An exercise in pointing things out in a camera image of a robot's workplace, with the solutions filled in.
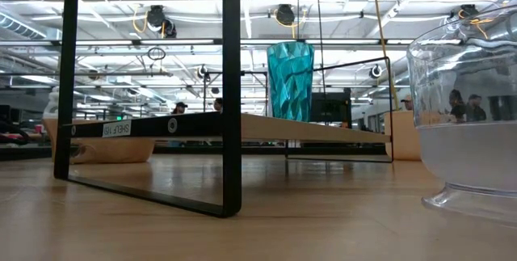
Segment white plastic jug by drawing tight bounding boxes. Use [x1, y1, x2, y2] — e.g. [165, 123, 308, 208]
[42, 86, 61, 119]

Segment clear footed glass cup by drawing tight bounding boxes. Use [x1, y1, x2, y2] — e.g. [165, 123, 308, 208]
[406, 4, 517, 224]

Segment yellow cable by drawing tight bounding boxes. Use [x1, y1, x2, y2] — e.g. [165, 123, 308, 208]
[370, 0, 401, 111]

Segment black aluminium table frame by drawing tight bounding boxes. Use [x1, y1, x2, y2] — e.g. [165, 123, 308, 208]
[0, 144, 409, 162]

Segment black hanging cable loop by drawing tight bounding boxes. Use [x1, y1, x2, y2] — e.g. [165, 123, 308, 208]
[147, 46, 166, 61]

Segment black ceiling cord reel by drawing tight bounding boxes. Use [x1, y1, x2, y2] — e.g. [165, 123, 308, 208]
[145, 5, 178, 39]
[458, 4, 494, 32]
[274, 4, 308, 27]

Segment teal faceted plastic tumbler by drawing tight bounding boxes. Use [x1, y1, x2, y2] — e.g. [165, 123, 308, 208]
[266, 41, 315, 123]

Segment wooden shelf black metal legs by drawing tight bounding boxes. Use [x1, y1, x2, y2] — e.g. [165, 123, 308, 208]
[53, 0, 395, 218]

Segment white shelf label sticker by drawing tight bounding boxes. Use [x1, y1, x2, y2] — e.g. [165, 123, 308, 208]
[102, 120, 132, 138]

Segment tan wooden bowl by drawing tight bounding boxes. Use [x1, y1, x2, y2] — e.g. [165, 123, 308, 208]
[42, 117, 157, 164]

